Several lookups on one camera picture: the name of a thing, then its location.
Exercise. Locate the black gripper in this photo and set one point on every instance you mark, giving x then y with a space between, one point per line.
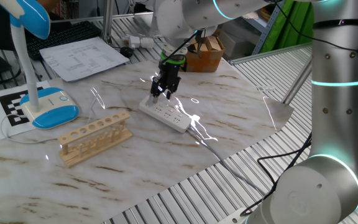
168 74

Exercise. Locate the white power strip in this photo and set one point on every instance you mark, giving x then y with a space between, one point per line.
172 118

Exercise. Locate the aluminium frame post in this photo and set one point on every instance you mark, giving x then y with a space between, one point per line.
107 18

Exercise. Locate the blue white desk lamp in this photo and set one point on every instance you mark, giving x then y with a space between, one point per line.
51 112

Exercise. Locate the black keyboard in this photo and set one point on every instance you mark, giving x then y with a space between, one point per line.
64 34

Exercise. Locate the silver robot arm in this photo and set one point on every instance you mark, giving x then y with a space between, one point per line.
337 124

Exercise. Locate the green cloth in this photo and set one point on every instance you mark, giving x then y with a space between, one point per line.
291 28

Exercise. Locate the grey metal shelf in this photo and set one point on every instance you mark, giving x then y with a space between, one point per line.
267 28

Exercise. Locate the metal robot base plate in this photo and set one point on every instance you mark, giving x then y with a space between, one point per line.
232 217

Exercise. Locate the brown cardboard box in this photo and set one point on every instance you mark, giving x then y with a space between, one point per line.
204 60

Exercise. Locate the wooden test tube rack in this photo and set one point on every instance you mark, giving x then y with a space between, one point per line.
73 158

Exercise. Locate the printed white paper sheet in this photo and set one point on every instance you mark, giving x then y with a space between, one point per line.
79 59

